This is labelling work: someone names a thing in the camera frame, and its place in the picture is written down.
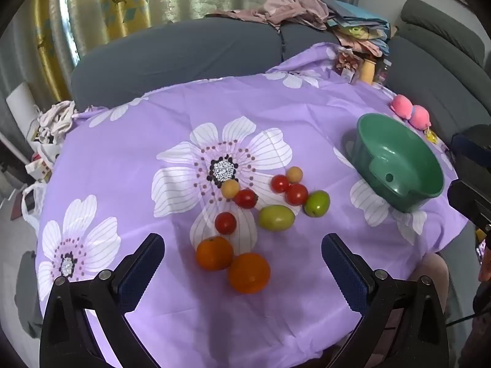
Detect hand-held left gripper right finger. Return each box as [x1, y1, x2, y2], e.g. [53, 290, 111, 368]
[321, 233, 449, 368]

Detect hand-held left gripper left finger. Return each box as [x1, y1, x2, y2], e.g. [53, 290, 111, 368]
[39, 233, 166, 368]

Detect green plastic bowl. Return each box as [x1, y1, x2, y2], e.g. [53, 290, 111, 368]
[351, 113, 446, 213]

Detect orange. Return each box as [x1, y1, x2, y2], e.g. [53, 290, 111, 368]
[228, 252, 271, 294]
[195, 236, 234, 271]

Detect green jujube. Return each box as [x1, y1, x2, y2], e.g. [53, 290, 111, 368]
[258, 205, 296, 232]
[304, 190, 331, 217]

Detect red cherry tomato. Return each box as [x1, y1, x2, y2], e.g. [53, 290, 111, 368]
[285, 183, 308, 205]
[234, 189, 257, 209]
[215, 212, 237, 235]
[270, 174, 290, 193]

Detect pink plush toy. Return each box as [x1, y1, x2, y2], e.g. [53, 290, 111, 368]
[390, 94, 413, 117]
[408, 105, 432, 129]

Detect person's leg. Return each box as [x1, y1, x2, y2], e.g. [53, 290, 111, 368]
[410, 253, 449, 319]

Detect white plastic bag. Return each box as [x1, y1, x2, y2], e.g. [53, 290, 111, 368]
[21, 184, 48, 234]
[25, 142, 58, 181]

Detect red snack packet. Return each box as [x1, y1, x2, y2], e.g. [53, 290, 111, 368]
[337, 52, 363, 83]

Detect purple floral tablecloth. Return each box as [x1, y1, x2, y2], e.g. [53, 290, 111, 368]
[35, 42, 470, 361]

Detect white cloth bundle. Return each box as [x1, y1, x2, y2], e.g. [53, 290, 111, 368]
[36, 101, 77, 139]

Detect stack of folded cloths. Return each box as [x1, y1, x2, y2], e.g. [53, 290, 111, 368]
[326, 0, 392, 56]

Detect grey sofa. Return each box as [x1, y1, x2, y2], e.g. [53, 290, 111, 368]
[70, 0, 491, 150]

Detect grey curtain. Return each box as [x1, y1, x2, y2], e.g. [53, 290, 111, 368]
[0, 0, 79, 135]

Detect pink clothes pile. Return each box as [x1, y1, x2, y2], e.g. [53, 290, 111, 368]
[207, 0, 331, 31]

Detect yellow patterned curtain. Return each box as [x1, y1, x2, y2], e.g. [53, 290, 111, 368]
[33, 0, 152, 102]

